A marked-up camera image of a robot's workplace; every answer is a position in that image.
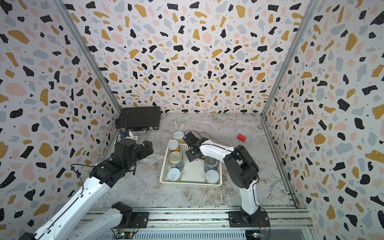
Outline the green peach can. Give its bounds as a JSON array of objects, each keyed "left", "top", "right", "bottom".
[{"left": 205, "top": 170, "right": 220, "bottom": 185}]

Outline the tall yellow orange can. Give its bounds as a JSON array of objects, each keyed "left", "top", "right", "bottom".
[{"left": 168, "top": 140, "right": 180, "bottom": 152}]

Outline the right aluminium corner post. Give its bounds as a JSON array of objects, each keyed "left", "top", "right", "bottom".
[{"left": 261, "top": 0, "right": 319, "bottom": 118}]

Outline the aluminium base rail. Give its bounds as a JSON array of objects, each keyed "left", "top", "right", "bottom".
[{"left": 58, "top": 205, "right": 316, "bottom": 240}]

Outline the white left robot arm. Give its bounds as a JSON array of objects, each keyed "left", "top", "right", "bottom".
[{"left": 20, "top": 139, "right": 154, "bottom": 240}]

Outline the red rectangular block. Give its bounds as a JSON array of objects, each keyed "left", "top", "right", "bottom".
[{"left": 237, "top": 134, "right": 247, "bottom": 142}]

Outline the left aluminium corner post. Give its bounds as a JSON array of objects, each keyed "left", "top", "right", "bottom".
[{"left": 52, "top": 0, "right": 121, "bottom": 114}]

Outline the yellow pineapple small can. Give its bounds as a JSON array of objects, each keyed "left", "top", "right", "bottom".
[{"left": 173, "top": 131, "right": 185, "bottom": 144}]

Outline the aluminium corner post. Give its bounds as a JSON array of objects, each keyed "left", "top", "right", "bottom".
[
  {"left": 261, "top": 0, "right": 319, "bottom": 118},
  {"left": 52, "top": 0, "right": 121, "bottom": 114}
]

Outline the light green small can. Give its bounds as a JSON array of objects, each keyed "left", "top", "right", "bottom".
[{"left": 167, "top": 168, "right": 182, "bottom": 182}]

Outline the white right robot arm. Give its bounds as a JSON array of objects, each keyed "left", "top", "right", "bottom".
[{"left": 184, "top": 133, "right": 271, "bottom": 228}]

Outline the black briefcase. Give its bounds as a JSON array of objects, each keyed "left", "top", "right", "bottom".
[{"left": 115, "top": 107, "right": 161, "bottom": 131}]

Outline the white plastic basket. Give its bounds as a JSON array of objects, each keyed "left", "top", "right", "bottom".
[{"left": 160, "top": 144, "right": 223, "bottom": 189}]

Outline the blue tin can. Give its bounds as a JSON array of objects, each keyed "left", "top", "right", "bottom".
[
  {"left": 168, "top": 151, "right": 185, "bottom": 171},
  {"left": 204, "top": 157, "right": 219, "bottom": 173}
]

